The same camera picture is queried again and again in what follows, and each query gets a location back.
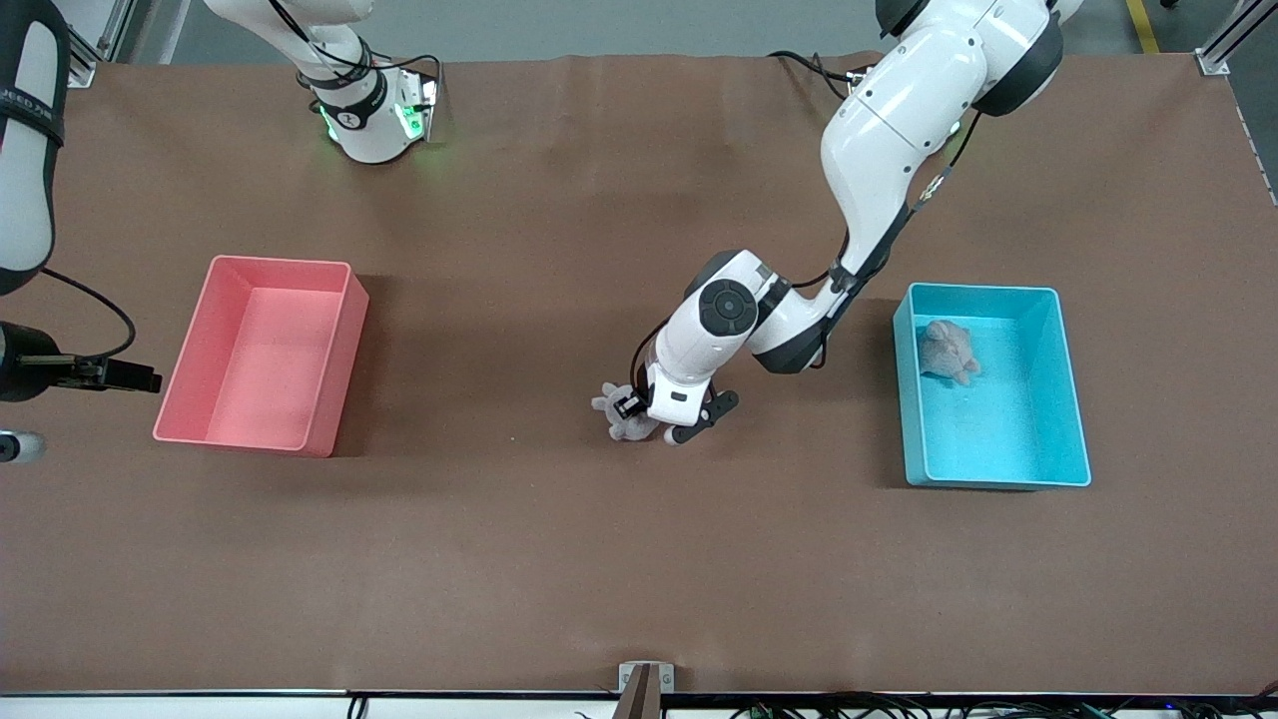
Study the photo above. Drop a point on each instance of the grey plush toy white face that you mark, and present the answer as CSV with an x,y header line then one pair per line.
x,y
944,350

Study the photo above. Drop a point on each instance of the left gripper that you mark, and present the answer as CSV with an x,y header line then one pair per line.
x,y
631,406

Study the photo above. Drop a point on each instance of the blue plastic box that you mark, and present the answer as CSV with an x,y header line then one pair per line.
x,y
998,429

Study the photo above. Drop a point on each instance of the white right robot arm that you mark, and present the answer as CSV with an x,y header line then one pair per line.
x,y
25,180

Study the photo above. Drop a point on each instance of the aluminium frame profile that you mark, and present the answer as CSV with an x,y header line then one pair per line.
x,y
1213,60
118,25

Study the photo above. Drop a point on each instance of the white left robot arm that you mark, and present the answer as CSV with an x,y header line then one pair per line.
x,y
889,130

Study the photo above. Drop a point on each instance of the grey metal bracket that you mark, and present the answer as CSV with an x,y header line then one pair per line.
x,y
666,679

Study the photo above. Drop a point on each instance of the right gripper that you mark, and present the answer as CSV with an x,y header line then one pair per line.
x,y
30,373

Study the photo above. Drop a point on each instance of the pink plastic box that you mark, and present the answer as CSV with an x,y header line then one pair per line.
x,y
260,379

